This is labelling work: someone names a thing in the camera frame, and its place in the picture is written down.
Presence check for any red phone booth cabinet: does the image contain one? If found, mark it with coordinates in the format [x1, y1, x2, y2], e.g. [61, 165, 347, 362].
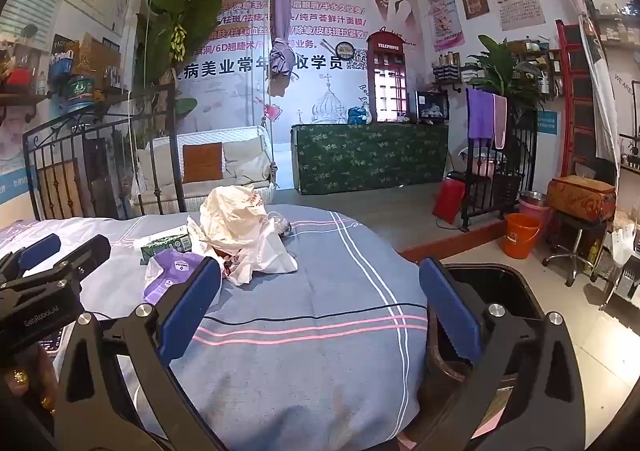
[366, 30, 409, 123]

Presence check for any purple packet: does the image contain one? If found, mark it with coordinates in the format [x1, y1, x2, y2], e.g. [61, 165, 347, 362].
[144, 251, 221, 307]

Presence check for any teal paint bucket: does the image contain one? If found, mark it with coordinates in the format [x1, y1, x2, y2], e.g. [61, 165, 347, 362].
[66, 74, 96, 114]

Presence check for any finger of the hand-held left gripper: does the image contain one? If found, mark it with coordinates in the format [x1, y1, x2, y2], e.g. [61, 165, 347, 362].
[30, 234, 112, 289]
[0, 233, 62, 282]

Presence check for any black iron bed headboard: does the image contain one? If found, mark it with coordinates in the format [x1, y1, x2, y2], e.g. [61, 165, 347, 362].
[22, 83, 189, 222]

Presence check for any black trash bin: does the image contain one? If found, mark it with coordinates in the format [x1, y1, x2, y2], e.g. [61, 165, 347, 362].
[420, 261, 551, 451]

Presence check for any purple towel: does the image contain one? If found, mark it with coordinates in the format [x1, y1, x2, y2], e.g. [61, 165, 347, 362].
[466, 88, 496, 138]

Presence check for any smartphone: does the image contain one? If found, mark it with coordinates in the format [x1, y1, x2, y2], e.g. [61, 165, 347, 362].
[37, 326, 72, 358]

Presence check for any black charging cable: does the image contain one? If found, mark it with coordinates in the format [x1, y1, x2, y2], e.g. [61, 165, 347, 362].
[89, 302, 429, 328]

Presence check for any green patterned counter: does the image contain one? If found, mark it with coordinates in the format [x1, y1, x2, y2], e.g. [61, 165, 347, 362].
[291, 122, 450, 196]

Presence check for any chrome swivel stool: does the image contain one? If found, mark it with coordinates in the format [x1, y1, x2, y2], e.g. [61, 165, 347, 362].
[542, 221, 609, 288]

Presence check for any pink basin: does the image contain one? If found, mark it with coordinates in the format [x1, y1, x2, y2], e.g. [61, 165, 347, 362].
[517, 191, 552, 233]

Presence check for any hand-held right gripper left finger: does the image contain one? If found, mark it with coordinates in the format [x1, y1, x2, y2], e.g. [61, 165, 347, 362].
[55, 256, 226, 451]

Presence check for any wooden wall shelf with clutter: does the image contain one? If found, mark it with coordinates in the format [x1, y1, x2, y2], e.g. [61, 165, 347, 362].
[0, 31, 132, 124]

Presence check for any person's left hand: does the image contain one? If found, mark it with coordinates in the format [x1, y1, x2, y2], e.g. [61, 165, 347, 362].
[0, 346, 58, 432]

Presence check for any large wall banner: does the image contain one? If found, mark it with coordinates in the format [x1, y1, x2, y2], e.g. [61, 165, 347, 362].
[174, 0, 419, 154]

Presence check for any pink wall poster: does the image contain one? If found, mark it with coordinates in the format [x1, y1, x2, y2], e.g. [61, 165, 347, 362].
[422, 0, 466, 52]

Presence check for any white wicker swing sofa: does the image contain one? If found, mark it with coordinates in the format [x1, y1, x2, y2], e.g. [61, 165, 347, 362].
[131, 125, 279, 212]

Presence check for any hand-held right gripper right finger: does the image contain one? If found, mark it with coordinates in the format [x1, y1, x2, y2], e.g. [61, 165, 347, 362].
[410, 258, 598, 451]

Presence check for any white plastic bag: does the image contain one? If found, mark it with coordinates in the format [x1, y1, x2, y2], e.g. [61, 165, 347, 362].
[187, 184, 299, 287]

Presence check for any purple hanging cloth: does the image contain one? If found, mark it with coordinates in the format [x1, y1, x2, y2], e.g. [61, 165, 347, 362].
[266, 0, 297, 98]

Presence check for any striped grey blanket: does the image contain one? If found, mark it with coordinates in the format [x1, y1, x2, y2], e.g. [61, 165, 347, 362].
[0, 203, 432, 451]

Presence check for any orange bucket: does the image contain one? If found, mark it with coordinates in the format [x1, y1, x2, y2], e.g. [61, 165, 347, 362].
[502, 213, 542, 260]

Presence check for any red bag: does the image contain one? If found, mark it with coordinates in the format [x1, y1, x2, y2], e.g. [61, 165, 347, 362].
[432, 176, 466, 226]

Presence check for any pink towel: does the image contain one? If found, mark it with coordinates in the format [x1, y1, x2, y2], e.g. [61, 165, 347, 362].
[492, 93, 509, 150]

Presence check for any potted green plant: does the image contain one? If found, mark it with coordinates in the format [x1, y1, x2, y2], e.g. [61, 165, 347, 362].
[464, 34, 547, 124]

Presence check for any green packet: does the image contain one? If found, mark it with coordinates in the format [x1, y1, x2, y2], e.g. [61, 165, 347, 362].
[134, 226, 194, 265]

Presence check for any red ladder shelf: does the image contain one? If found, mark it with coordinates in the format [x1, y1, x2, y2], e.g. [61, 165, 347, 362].
[556, 21, 602, 178]

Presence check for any wall shelf with jars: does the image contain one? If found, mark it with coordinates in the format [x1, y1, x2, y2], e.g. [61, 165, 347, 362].
[432, 48, 562, 98]

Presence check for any beige cushion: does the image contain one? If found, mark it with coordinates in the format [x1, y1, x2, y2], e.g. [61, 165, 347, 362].
[222, 136, 274, 182]
[137, 138, 186, 188]

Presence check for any orange cushion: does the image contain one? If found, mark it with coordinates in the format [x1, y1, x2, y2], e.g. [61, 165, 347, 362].
[182, 142, 224, 184]

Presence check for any clear plastic wrapper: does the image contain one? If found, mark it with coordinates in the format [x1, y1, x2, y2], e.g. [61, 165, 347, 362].
[266, 211, 294, 238]

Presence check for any black iron rack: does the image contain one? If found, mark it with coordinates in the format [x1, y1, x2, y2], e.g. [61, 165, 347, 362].
[459, 120, 539, 233]

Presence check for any white standing banner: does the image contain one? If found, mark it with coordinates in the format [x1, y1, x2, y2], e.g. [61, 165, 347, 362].
[570, 0, 622, 178]

